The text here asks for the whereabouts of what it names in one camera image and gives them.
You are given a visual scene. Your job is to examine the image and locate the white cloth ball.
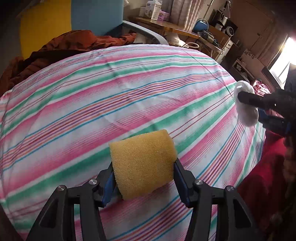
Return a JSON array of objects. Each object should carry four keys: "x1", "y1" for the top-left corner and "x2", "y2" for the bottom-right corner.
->
[{"x1": 234, "y1": 80, "x2": 259, "y2": 127}]

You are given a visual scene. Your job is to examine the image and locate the red pink pillow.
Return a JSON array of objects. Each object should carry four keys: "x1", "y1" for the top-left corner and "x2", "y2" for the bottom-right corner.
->
[{"x1": 237, "y1": 79, "x2": 296, "y2": 232}]

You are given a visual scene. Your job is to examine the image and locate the wooden side table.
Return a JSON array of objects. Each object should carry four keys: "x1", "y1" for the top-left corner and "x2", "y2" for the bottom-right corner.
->
[{"x1": 135, "y1": 16, "x2": 234, "y2": 61}]

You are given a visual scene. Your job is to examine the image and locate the striped pink green bedsheet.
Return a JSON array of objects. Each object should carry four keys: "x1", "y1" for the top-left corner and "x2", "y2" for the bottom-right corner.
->
[{"x1": 1, "y1": 45, "x2": 265, "y2": 238}]

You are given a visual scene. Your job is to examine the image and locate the pink checked curtain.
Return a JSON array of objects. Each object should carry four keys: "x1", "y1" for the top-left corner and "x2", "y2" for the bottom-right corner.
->
[{"x1": 170, "y1": 0, "x2": 205, "y2": 31}]

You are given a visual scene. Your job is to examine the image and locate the white carton on table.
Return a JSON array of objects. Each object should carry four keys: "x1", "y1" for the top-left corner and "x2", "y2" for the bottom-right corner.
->
[{"x1": 138, "y1": 1, "x2": 171, "y2": 21}]

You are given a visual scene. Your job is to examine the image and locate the rust red blanket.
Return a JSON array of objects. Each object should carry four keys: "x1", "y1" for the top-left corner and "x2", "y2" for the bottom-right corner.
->
[{"x1": 1, "y1": 30, "x2": 137, "y2": 95}]

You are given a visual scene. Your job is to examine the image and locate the grey yellow blue headboard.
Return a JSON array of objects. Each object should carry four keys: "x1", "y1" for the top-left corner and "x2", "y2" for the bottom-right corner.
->
[{"x1": 19, "y1": 1, "x2": 124, "y2": 58}]

